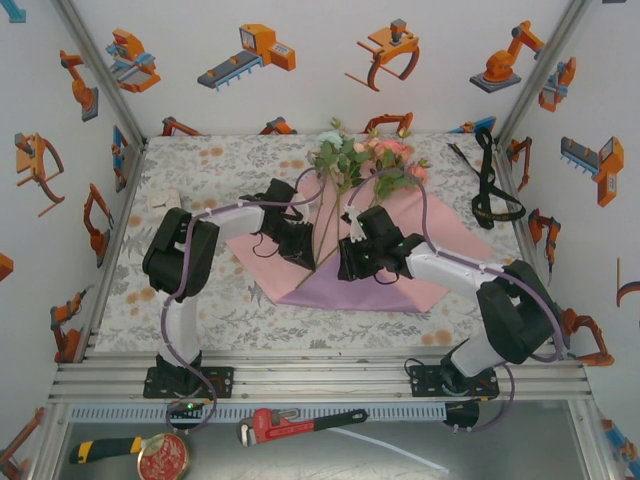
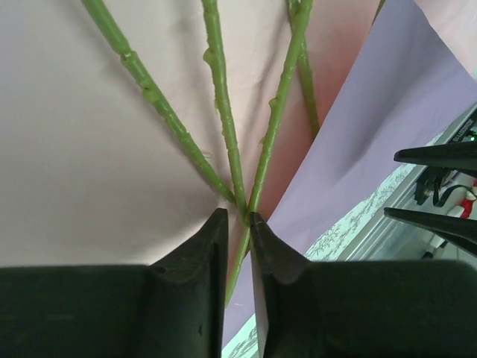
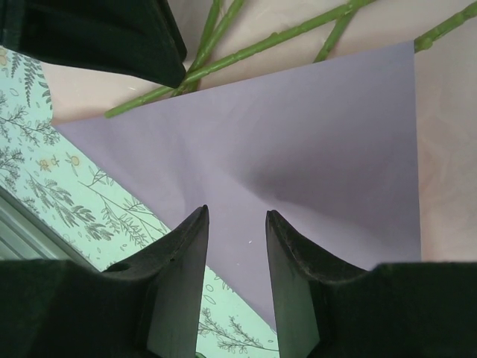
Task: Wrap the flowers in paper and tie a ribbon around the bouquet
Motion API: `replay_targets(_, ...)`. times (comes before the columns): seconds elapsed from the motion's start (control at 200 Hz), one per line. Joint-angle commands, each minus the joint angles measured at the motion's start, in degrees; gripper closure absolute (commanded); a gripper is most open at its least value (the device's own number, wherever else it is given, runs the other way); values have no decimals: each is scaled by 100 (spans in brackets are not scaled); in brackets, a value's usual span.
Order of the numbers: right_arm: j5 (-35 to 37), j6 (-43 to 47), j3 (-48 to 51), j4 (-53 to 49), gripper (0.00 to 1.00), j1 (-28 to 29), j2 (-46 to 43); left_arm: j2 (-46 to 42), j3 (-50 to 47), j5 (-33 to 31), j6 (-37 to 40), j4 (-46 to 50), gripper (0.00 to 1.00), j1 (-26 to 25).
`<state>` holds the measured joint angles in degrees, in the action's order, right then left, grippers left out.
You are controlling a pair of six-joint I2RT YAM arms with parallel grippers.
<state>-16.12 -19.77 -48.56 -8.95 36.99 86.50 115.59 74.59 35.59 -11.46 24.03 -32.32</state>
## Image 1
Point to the pink and purple wrapping paper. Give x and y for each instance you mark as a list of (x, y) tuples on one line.
[(350, 295)]

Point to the fake light blue rose stem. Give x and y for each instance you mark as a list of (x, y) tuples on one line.
[(330, 138)]

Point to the fake peach rose stem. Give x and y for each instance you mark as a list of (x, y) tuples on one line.
[(361, 146)]

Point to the artificial flower bunch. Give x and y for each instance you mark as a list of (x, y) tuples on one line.
[(395, 148)]

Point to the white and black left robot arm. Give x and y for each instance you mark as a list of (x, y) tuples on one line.
[(180, 250)]

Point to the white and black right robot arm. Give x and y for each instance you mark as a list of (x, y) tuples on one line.
[(520, 310)]

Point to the floral patterned tablecloth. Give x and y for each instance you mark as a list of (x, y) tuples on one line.
[(350, 330)]

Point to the red pipe wrench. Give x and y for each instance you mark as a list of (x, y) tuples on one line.
[(280, 425)]

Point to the thin white strip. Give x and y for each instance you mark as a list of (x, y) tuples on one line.
[(390, 446)]

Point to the black circuit board green LED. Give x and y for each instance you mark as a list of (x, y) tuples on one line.
[(187, 407)]

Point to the red round tin lid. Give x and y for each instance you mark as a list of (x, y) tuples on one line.
[(165, 457)]

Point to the yellow and black utility knife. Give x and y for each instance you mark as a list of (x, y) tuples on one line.
[(100, 448)]

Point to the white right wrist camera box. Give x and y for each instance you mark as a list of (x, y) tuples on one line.
[(354, 222)]

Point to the aluminium frame rail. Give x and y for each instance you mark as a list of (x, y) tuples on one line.
[(325, 380)]

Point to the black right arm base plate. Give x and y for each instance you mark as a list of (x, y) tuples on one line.
[(422, 382)]

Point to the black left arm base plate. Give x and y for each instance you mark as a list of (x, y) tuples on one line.
[(225, 382)]

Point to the aluminium side rail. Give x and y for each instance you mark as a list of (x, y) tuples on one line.
[(116, 245), (506, 172)]

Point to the aluminium corner post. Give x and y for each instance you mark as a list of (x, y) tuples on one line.
[(550, 55), (92, 55)]

